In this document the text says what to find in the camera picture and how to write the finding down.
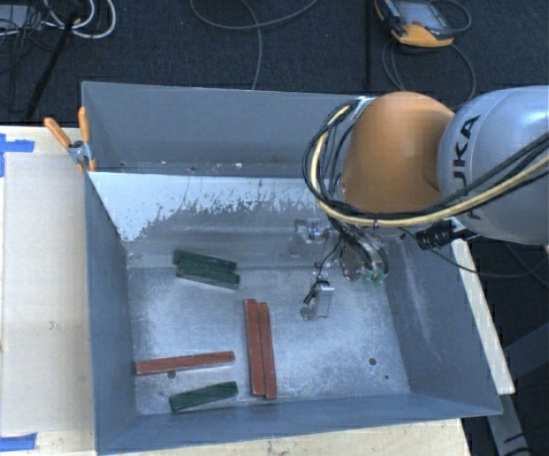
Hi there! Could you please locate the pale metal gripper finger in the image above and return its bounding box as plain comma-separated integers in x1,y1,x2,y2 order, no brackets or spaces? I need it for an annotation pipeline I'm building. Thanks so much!
299,279,336,323
289,218,329,259

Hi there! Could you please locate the grey metal bin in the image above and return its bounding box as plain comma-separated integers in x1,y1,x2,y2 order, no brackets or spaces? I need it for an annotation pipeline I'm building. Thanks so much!
80,80,504,456

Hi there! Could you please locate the red-brown flat block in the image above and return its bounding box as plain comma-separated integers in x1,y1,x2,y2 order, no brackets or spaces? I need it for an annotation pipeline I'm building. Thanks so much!
134,350,237,377
243,297,267,398
257,301,278,402

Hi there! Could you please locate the dark green flat block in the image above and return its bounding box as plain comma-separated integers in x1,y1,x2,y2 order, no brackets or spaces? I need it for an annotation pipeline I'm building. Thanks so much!
172,248,238,273
175,262,241,291
168,380,239,413

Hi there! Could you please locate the black cylinder on white bracket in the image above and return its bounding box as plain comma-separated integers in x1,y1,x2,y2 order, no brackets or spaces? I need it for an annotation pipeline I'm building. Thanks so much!
414,218,476,252

